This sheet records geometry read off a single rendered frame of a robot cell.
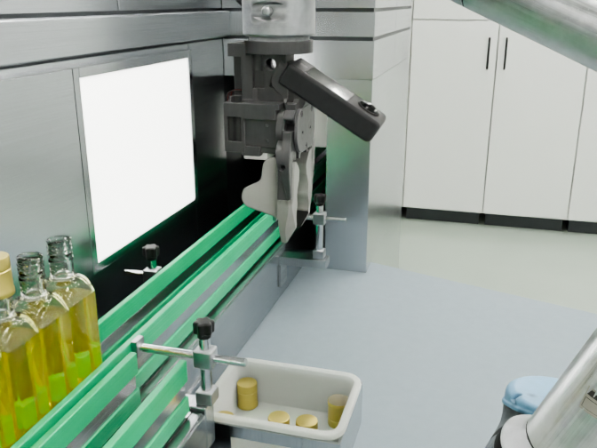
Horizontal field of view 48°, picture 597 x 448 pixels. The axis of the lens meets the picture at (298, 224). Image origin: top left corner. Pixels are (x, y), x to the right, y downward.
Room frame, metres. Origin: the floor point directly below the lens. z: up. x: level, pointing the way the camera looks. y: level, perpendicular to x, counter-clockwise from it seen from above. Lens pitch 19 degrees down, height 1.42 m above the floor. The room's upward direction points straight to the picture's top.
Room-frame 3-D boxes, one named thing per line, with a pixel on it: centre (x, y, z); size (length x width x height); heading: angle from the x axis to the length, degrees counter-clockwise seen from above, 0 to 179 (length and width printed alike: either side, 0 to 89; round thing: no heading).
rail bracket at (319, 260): (1.43, -0.02, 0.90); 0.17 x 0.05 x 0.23; 74
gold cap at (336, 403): (0.92, -0.06, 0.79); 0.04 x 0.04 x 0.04
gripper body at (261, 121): (0.72, 0.03, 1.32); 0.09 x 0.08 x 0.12; 74
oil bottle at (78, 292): (0.77, 0.29, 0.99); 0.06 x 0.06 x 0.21; 73
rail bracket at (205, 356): (0.82, 0.15, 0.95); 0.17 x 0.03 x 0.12; 74
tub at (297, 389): (0.90, 0.02, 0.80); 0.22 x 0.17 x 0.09; 74
